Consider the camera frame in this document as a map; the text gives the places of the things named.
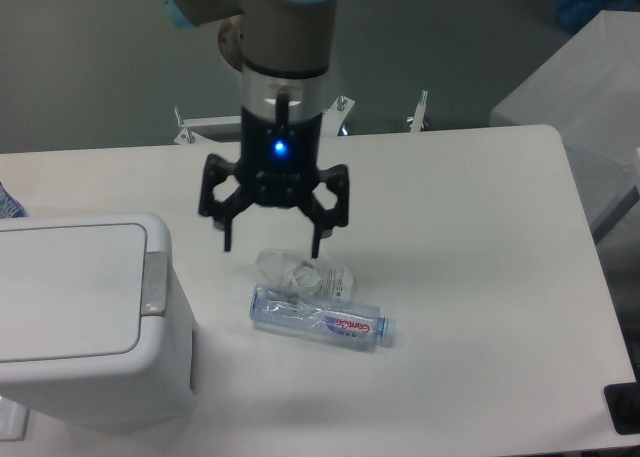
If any black device at table edge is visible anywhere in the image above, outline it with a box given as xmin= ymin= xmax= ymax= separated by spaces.
xmin=604 ymin=382 xmax=639 ymax=435

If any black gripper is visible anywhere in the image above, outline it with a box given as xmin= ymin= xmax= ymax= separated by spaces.
xmin=197 ymin=92 xmax=350 ymax=259

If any crushed clear plastic bottle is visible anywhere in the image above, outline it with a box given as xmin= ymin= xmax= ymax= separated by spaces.
xmin=249 ymin=285 xmax=397 ymax=351

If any white metal base frame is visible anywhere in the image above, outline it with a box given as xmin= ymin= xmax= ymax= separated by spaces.
xmin=173 ymin=89 xmax=430 ymax=145

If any crumpled clear plastic wrapper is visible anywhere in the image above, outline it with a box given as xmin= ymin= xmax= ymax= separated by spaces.
xmin=255 ymin=249 xmax=355 ymax=303

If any white push-lid trash can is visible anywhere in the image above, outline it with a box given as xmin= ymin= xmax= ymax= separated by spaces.
xmin=1 ymin=213 xmax=197 ymax=427

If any blue plastic bag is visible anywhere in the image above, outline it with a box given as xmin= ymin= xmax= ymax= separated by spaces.
xmin=555 ymin=0 xmax=638 ymax=34

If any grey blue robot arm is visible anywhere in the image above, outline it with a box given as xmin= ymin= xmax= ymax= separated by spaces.
xmin=162 ymin=0 xmax=350 ymax=257

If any blue patterned packet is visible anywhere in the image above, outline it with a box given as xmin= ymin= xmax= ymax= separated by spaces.
xmin=0 ymin=183 xmax=27 ymax=219

